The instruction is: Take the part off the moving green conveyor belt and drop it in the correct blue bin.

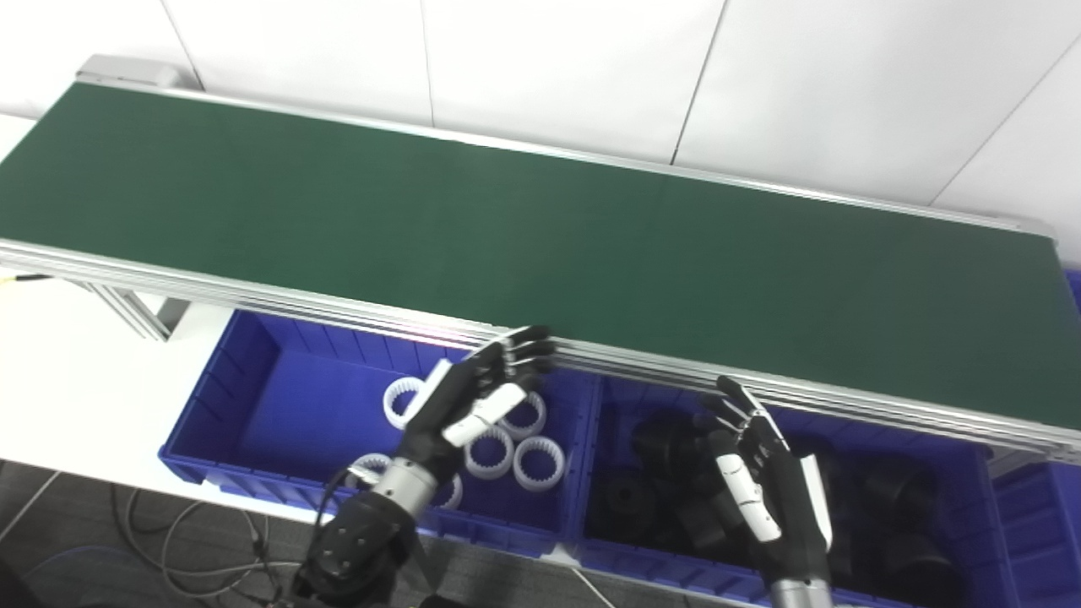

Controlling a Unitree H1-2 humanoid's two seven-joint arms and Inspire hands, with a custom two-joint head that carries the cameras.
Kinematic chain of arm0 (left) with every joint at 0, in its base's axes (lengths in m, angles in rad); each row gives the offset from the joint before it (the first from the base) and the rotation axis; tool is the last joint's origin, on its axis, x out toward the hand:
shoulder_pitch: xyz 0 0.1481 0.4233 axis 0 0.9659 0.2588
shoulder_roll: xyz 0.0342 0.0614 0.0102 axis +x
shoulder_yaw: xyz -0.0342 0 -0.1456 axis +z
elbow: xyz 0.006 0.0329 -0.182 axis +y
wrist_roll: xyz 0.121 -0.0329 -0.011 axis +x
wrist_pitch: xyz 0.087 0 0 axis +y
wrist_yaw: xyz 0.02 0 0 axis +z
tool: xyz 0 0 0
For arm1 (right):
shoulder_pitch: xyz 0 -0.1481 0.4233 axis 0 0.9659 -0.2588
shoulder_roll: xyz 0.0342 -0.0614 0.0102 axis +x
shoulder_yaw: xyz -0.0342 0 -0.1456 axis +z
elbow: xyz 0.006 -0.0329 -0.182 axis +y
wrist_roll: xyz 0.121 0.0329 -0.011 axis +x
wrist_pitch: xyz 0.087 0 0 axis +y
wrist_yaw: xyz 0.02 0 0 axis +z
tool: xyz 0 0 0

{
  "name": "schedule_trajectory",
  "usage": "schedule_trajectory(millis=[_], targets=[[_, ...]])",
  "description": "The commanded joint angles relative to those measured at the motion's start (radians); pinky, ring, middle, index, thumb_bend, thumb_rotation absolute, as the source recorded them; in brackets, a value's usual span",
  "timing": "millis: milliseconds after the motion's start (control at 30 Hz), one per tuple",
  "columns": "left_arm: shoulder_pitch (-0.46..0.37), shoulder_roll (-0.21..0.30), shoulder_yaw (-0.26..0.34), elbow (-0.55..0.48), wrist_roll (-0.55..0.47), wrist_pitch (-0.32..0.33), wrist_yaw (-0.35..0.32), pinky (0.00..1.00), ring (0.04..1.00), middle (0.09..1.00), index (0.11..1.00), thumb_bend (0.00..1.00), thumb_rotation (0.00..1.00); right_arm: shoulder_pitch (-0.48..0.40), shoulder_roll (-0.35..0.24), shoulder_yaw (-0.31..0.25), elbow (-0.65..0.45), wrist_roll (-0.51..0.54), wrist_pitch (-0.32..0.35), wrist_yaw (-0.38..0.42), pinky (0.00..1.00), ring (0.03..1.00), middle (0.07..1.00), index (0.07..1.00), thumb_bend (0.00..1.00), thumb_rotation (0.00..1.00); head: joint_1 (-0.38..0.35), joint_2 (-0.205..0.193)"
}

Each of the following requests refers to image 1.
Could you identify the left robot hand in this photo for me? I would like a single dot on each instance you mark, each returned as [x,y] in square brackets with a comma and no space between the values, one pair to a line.
[448,414]

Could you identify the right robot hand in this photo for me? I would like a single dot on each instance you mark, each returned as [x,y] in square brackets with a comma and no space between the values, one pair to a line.
[781,498]

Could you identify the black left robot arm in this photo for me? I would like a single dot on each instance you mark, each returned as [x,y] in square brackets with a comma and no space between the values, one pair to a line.
[359,540]

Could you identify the black cylindrical coupling part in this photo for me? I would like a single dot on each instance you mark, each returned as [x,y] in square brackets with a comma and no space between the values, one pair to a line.
[895,491]
[625,505]
[667,437]
[920,570]

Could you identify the blue bin with white rings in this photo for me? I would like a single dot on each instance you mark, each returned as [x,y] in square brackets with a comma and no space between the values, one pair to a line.
[287,405]

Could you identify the blue bin with black parts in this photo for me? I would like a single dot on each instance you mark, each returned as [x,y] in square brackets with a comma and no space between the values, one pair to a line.
[650,395]

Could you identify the green conveyor belt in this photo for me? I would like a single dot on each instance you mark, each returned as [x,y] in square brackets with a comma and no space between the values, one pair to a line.
[253,291]
[507,228]

